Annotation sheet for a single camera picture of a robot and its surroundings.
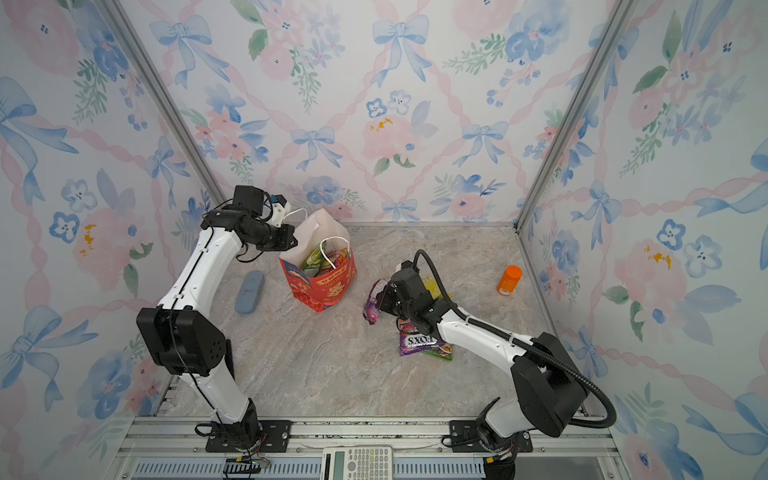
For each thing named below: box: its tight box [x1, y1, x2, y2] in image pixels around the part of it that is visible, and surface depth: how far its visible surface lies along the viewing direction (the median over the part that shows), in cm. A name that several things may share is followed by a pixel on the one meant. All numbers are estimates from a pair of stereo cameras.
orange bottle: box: [496, 265, 523, 296], surface depth 97 cm
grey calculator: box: [320, 446, 393, 480], surface depth 71 cm
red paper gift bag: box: [279, 208, 357, 313], surface depth 91 cm
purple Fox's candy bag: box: [399, 319, 445, 357], surface depth 90 cm
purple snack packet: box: [363, 278, 389, 325], surface depth 87 cm
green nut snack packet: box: [422, 343, 453, 361], surface depth 89 cm
